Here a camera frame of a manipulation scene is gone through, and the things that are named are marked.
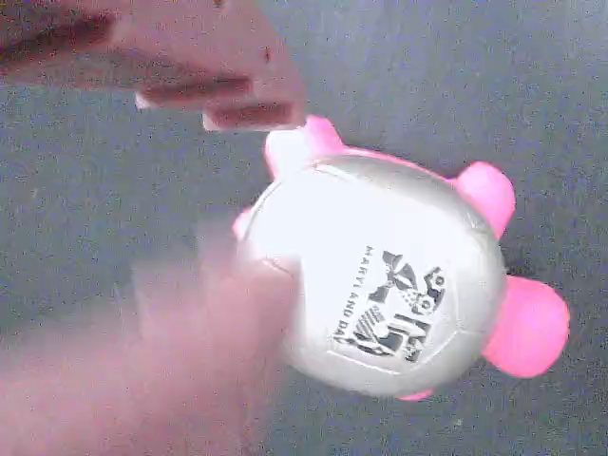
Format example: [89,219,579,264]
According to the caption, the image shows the turtle toy with printed shell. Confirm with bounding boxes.
[231,114,571,403]

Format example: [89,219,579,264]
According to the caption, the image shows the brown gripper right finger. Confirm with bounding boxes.
[0,0,308,133]

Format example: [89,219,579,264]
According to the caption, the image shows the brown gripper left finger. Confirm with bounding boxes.
[0,220,305,456]

